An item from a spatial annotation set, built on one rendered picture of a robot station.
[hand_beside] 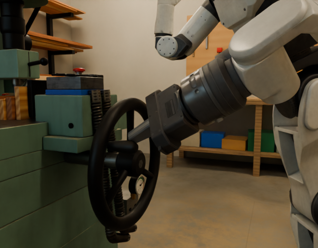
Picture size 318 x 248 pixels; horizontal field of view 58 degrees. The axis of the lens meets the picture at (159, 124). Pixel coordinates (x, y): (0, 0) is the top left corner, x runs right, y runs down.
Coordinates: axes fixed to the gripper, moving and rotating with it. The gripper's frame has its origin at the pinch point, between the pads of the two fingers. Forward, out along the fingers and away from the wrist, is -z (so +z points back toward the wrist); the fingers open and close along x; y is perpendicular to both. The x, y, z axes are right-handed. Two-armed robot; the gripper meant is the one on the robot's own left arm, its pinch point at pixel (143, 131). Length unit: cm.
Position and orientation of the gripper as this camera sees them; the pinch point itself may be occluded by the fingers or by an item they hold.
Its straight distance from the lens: 51.9
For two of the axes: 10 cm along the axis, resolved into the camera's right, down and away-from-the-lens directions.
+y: -5.9, -4.1, -7.0
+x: -1.4, -7.9, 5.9
